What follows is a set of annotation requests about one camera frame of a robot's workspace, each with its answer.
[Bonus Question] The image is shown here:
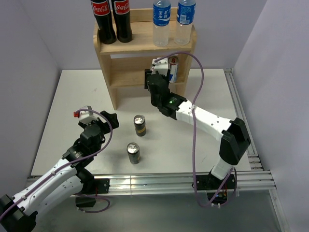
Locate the black can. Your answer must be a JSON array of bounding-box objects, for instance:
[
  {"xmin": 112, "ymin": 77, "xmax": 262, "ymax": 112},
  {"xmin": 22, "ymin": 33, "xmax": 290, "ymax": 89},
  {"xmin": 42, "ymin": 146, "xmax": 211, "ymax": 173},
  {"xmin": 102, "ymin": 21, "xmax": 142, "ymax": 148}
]
[
  {"xmin": 126, "ymin": 142, "xmax": 141, "ymax": 164},
  {"xmin": 133, "ymin": 115, "xmax": 146, "ymax": 137}
]

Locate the silver blue can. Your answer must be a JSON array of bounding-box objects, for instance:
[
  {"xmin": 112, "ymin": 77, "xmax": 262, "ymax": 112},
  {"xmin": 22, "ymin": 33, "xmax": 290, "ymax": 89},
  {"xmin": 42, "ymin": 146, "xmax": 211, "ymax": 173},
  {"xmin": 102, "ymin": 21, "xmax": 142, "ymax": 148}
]
[
  {"xmin": 168, "ymin": 55, "xmax": 179, "ymax": 83},
  {"xmin": 150, "ymin": 58, "xmax": 160, "ymax": 73}
]

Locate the water bottle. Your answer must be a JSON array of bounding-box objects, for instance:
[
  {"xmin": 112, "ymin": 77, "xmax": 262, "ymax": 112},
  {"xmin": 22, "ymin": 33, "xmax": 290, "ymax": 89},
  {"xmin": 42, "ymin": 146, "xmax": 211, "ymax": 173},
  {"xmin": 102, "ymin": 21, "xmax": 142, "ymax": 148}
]
[
  {"xmin": 153, "ymin": 0, "xmax": 171, "ymax": 47},
  {"xmin": 174, "ymin": 0, "xmax": 196, "ymax": 45}
]

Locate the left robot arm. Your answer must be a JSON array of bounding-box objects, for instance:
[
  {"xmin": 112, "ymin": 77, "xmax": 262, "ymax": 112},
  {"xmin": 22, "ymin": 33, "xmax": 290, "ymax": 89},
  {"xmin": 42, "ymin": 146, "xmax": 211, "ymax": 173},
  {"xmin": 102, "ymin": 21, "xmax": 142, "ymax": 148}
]
[{"xmin": 0, "ymin": 108, "xmax": 119, "ymax": 232}]

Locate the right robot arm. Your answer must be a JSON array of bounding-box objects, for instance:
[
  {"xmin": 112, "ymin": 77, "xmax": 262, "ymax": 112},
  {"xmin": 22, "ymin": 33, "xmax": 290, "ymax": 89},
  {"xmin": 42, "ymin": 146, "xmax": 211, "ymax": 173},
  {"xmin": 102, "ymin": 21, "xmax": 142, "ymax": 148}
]
[{"xmin": 145, "ymin": 71, "xmax": 251, "ymax": 180}]

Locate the wooden two-tier shelf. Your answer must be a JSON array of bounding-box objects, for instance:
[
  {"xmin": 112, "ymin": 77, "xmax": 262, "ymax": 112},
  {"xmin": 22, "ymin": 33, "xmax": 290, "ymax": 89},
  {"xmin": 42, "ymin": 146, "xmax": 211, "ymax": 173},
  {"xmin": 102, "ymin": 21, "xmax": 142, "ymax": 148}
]
[{"xmin": 93, "ymin": 7, "xmax": 197, "ymax": 109}]

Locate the left cola bottle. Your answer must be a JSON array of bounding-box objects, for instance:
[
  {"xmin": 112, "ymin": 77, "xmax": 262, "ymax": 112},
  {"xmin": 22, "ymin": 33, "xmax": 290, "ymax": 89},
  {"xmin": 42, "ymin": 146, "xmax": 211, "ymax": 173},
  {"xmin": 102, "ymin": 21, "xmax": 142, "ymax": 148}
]
[{"xmin": 91, "ymin": 0, "xmax": 116, "ymax": 44}]

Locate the cola bottle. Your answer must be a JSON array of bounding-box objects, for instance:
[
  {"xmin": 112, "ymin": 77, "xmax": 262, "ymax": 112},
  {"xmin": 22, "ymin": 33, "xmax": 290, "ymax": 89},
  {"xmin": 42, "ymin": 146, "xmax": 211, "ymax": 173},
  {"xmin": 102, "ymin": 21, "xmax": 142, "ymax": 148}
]
[
  {"xmin": 112, "ymin": 0, "xmax": 133, "ymax": 43},
  {"xmin": 91, "ymin": 0, "xmax": 116, "ymax": 44}
]

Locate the right cola bottle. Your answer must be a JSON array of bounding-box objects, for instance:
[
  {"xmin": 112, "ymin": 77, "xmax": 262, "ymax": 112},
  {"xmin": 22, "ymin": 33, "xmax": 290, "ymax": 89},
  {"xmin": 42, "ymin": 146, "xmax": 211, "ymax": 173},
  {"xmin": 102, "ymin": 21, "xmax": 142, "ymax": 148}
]
[{"xmin": 112, "ymin": 0, "xmax": 133, "ymax": 43}]

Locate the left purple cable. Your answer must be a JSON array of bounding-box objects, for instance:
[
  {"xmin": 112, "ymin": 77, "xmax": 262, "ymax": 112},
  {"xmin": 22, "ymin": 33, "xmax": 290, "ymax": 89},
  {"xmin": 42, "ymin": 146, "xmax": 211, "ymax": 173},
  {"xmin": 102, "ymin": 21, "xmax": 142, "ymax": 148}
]
[{"xmin": 0, "ymin": 109, "xmax": 113, "ymax": 223}]

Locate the purple cable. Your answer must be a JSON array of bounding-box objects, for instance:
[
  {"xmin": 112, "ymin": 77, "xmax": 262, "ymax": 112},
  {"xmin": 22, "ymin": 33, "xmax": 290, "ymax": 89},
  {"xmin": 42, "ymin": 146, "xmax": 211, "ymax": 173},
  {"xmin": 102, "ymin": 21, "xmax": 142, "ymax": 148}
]
[
  {"xmin": 155, "ymin": 52, "xmax": 239, "ymax": 208},
  {"xmin": 0, "ymin": 109, "xmax": 113, "ymax": 223}
]

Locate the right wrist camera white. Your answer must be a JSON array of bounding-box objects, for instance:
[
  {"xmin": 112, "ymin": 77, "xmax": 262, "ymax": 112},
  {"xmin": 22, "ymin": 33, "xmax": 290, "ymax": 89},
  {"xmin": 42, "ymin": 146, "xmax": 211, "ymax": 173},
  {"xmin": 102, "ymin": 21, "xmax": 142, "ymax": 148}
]
[{"xmin": 152, "ymin": 58, "xmax": 169, "ymax": 78}]

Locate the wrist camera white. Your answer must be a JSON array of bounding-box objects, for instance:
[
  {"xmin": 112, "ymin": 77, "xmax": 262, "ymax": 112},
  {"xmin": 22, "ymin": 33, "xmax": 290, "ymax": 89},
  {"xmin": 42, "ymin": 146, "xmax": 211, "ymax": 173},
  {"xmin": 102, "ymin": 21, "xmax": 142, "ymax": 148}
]
[
  {"xmin": 152, "ymin": 58, "xmax": 169, "ymax": 78},
  {"xmin": 73, "ymin": 105, "xmax": 97, "ymax": 124}
]

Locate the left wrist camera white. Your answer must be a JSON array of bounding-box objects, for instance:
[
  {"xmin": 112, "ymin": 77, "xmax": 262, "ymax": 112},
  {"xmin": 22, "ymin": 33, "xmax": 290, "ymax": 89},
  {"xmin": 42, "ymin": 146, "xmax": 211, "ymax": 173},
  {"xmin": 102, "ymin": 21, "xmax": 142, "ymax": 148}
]
[{"xmin": 73, "ymin": 105, "xmax": 97, "ymax": 124}]

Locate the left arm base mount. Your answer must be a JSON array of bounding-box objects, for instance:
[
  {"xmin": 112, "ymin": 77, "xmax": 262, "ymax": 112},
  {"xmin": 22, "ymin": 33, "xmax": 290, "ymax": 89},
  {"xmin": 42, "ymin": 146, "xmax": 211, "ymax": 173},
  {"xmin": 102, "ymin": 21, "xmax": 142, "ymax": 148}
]
[{"xmin": 74, "ymin": 178, "xmax": 111, "ymax": 214}]

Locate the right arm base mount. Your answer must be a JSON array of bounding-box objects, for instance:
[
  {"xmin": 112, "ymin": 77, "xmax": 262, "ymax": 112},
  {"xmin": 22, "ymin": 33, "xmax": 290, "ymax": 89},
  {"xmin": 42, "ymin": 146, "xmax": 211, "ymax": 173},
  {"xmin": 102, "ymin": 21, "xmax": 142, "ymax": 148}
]
[{"xmin": 192, "ymin": 174, "xmax": 238, "ymax": 208}]

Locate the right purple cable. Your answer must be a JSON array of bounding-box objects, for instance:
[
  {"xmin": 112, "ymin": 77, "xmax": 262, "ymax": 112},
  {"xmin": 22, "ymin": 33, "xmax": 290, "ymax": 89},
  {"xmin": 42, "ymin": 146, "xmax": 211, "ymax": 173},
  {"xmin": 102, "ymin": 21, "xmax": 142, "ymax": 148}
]
[{"xmin": 155, "ymin": 52, "xmax": 239, "ymax": 208}]

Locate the aluminium rail right side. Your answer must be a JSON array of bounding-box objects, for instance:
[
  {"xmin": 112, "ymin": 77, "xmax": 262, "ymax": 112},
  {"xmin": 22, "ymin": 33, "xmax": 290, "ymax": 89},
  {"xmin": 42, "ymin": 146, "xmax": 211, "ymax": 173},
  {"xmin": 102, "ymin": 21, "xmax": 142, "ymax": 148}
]
[{"xmin": 224, "ymin": 69, "xmax": 264, "ymax": 171}]

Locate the aluminium rail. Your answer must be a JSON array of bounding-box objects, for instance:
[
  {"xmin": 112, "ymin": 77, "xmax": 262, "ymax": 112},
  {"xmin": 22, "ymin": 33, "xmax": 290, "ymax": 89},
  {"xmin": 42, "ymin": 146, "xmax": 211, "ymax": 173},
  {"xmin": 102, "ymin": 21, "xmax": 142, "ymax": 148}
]
[
  {"xmin": 224, "ymin": 69, "xmax": 264, "ymax": 171},
  {"xmin": 26, "ymin": 170, "xmax": 277, "ymax": 198}
]

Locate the aluminium rail front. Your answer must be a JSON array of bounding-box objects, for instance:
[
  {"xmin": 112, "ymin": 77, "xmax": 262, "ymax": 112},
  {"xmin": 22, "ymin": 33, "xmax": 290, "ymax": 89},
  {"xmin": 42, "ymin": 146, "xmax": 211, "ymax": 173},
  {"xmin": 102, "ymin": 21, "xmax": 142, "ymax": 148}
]
[{"xmin": 26, "ymin": 170, "xmax": 277, "ymax": 198}]

